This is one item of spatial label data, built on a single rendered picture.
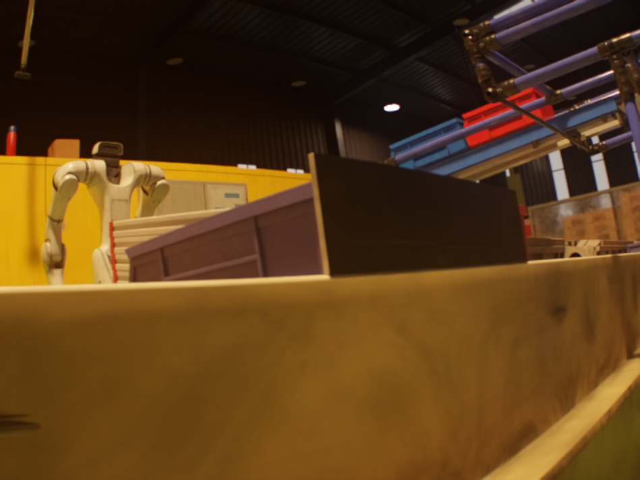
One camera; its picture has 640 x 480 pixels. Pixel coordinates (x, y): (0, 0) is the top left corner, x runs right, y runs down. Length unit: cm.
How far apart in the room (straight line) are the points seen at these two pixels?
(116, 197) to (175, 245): 167
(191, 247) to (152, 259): 8
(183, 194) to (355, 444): 327
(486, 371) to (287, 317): 28
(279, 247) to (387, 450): 20
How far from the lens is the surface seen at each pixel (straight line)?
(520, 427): 75
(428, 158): 204
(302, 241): 53
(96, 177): 230
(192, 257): 65
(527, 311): 77
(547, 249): 214
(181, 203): 366
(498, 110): 193
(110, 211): 231
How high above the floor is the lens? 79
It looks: 6 degrees up
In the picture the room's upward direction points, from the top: 8 degrees counter-clockwise
